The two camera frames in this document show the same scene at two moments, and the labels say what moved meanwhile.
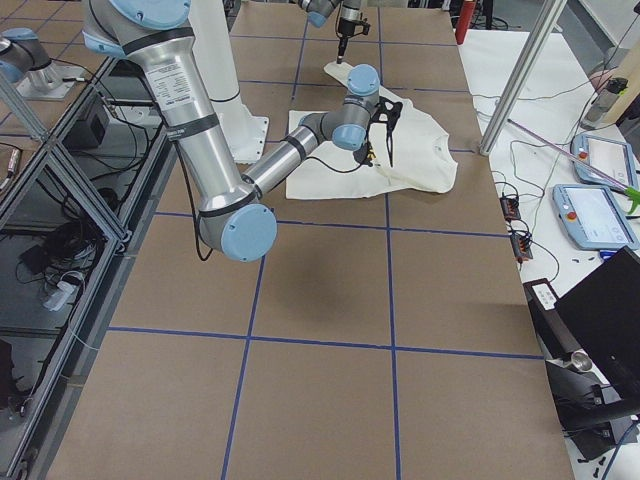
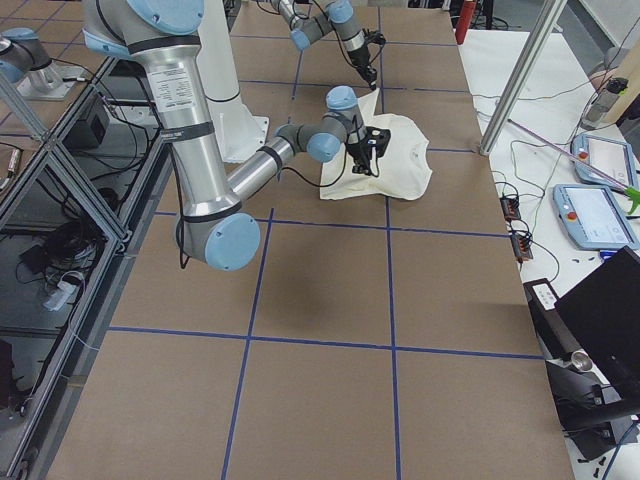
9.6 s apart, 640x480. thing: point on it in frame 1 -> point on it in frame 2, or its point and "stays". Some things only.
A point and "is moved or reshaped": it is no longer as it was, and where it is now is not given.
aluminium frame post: x=547 y=18 stays
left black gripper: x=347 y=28 -> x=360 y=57
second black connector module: x=520 y=246 stays
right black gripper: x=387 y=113 -> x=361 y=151
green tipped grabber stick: x=627 y=191 stays
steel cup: x=581 y=361 stays
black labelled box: x=555 y=332 stays
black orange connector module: x=510 y=208 stays
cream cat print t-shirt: x=422 y=157 is moved or reshaped
